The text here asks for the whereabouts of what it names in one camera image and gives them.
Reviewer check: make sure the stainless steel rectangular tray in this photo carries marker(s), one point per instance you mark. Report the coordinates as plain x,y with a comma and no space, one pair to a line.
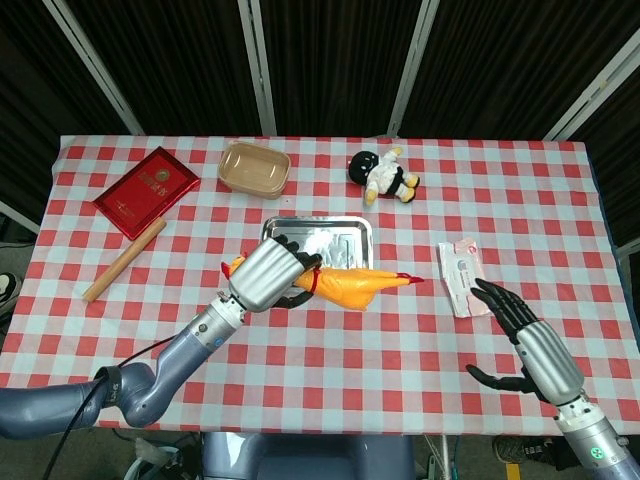
345,240

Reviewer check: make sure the white partition frame post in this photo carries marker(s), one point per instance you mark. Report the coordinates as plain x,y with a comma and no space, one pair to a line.
257,70
95,70
20,217
595,90
414,70

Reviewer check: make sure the white table leg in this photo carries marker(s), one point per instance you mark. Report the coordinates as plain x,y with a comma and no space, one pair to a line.
444,457

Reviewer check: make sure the black sneaker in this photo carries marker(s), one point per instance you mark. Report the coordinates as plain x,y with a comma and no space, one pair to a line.
520,449

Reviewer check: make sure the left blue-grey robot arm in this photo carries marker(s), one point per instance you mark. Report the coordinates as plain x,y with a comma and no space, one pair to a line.
190,345

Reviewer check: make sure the red gift box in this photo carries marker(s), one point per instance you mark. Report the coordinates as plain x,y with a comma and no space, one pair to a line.
145,192

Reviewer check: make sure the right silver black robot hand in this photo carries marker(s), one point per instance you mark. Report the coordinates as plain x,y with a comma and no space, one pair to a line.
550,360

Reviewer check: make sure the black-headed plush doll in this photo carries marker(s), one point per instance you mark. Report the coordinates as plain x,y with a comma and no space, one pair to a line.
382,175

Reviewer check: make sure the pink white wet wipes pack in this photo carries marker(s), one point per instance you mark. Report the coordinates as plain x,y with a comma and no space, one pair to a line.
460,265

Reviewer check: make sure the yellow rubber chicken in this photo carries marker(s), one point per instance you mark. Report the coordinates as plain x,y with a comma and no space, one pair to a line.
350,290

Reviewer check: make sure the wooden rolling pin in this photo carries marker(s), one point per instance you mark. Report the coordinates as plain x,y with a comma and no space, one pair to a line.
125,260

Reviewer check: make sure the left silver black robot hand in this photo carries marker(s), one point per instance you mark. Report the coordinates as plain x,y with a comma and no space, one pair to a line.
265,275

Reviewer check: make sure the white plastic item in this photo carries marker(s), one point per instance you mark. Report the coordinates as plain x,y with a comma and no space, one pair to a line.
150,457

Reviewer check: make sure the black white shoe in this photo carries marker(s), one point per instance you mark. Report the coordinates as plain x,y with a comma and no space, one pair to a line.
7,287

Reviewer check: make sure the red white checkered tablecloth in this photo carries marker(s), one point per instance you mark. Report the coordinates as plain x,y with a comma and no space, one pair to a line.
400,350

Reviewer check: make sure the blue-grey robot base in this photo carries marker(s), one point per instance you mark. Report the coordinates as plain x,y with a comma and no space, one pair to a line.
310,457

